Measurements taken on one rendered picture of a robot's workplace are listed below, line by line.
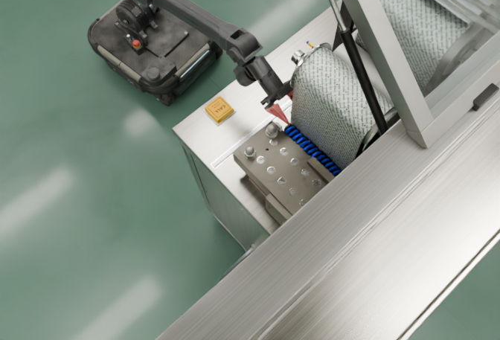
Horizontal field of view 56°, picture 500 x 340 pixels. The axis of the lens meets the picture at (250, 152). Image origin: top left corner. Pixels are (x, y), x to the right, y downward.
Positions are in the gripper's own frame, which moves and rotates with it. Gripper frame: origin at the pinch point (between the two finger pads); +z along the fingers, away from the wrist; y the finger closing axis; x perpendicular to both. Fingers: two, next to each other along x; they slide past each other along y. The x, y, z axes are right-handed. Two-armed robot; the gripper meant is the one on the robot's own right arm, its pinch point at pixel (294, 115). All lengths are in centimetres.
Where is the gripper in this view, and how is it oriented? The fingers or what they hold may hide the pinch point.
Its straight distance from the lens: 138.1
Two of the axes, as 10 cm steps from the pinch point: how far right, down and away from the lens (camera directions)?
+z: 6.0, 7.9, 1.7
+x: 3.0, -0.3, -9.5
